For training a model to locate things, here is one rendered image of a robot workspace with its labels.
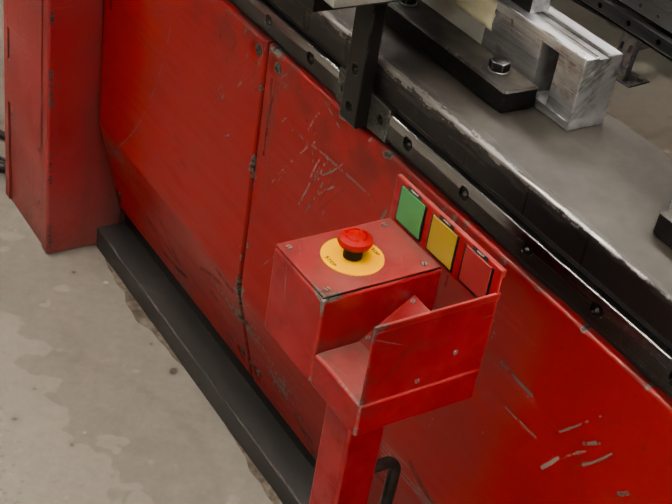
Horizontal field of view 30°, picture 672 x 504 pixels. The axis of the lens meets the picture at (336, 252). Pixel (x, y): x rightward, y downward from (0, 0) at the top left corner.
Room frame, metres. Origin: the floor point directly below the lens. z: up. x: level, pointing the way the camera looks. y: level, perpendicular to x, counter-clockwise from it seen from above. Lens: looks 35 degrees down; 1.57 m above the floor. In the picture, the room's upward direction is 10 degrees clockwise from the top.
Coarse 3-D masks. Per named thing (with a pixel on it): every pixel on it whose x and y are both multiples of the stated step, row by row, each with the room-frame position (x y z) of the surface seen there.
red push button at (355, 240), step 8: (344, 232) 1.14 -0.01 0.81; (352, 232) 1.15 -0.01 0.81; (360, 232) 1.15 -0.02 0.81; (344, 240) 1.13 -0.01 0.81; (352, 240) 1.13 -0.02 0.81; (360, 240) 1.13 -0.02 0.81; (368, 240) 1.14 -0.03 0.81; (344, 248) 1.13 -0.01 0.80; (352, 248) 1.12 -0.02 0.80; (360, 248) 1.12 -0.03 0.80; (368, 248) 1.13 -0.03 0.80; (344, 256) 1.14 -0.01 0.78; (352, 256) 1.13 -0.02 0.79; (360, 256) 1.14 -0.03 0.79
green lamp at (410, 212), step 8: (408, 192) 1.21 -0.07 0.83; (400, 200) 1.22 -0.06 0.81; (408, 200) 1.21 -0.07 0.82; (416, 200) 1.20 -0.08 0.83; (400, 208) 1.22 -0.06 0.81; (408, 208) 1.21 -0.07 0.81; (416, 208) 1.20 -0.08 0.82; (424, 208) 1.19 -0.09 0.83; (400, 216) 1.22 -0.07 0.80; (408, 216) 1.20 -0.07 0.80; (416, 216) 1.19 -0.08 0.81; (408, 224) 1.20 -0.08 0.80; (416, 224) 1.19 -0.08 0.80; (416, 232) 1.19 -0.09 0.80
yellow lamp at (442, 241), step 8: (432, 224) 1.17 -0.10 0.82; (440, 224) 1.16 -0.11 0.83; (432, 232) 1.17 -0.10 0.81; (440, 232) 1.16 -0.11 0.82; (448, 232) 1.15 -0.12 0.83; (432, 240) 1.17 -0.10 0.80; (440, 240) 1.16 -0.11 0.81; (448, 240) 1.15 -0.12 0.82; (456, 240) 1.14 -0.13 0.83; (432, 248) 1.16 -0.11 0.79; (440, 248) 1.15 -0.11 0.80; (448, 248) 1.14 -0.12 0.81; (440, 256) 1.15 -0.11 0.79; (448, 256) 1.14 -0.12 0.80; (448, 264) 1.14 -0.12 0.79
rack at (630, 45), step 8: (624, 32) 3.43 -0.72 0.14; (624, 40) 3.43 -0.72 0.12; (632, 40) 3.41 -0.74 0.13; (624, 48) 3.42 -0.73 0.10; (632, 48) 3.40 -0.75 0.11; (640, 48) 3.44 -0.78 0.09; (624, 56) 3.41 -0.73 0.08; (632, 56) 3.39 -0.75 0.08; (632, 64) 3.40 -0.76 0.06; (624, 72) 3.39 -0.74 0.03; (632, 72) 3.46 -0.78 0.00; (616, 80) 3.40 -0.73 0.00; (624, 80) 3.39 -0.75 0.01; (632, 80) 3.41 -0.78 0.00; (640, 80) 3.40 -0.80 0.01
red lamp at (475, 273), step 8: (464, 256) 1.12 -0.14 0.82; (472, 256) 1.11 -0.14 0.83; (464, 264) 1.12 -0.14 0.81; (472, 264) 1.11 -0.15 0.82; (480, 264) 1.10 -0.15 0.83; (464, 272) 1.12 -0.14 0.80; (472, 272) 1.11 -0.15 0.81; (480, 272) 1.10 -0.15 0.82; (488, 272) 1.09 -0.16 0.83; (464, 280) 1.11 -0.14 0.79; (472, 280) 1.11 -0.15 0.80; (480, 280) 1.10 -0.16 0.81; (488, 280) 1.09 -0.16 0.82; (472, 288) 1.10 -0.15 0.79; (480, 288) 1.09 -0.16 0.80; (480, 296) 1.09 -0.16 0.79
